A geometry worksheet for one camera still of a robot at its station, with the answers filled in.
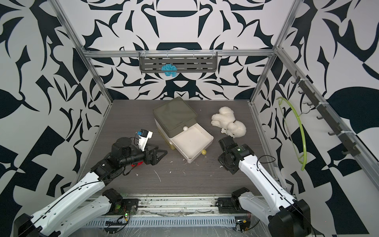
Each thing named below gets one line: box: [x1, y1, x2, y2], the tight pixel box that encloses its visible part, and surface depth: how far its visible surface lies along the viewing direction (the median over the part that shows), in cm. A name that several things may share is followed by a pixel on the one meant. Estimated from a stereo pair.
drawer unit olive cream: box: [152, 96, 212, 164], surface depth 89 cm
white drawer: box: [168, 122, 214, 164], surface depth 91 cm
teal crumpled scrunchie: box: [160, 63, 178, 78], surface depth 93 cm
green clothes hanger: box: [275, 96, 307, 172], surface depth 68 cm
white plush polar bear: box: [210, 106, 247, 139], surface depth 99 cm
